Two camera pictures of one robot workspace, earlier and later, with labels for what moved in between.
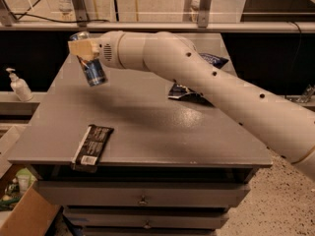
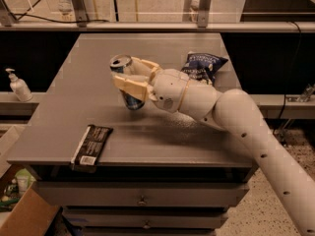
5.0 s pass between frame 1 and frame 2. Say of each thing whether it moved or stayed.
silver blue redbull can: moved
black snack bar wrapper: stayed
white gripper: moved
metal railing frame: stayed
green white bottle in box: stayed
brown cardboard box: stayed
